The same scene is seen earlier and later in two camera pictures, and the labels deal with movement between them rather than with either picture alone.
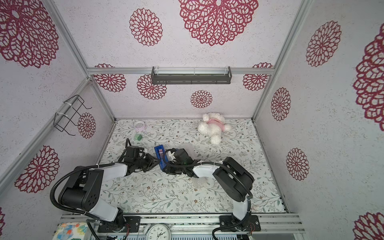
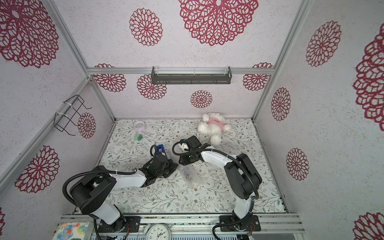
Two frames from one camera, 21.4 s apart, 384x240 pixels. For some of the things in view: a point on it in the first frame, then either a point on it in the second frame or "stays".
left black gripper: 151,162 → 173,166
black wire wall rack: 62,118 stays
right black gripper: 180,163 → 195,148
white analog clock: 159,232 stays
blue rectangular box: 159,150 stays
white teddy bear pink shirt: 214,126 stays
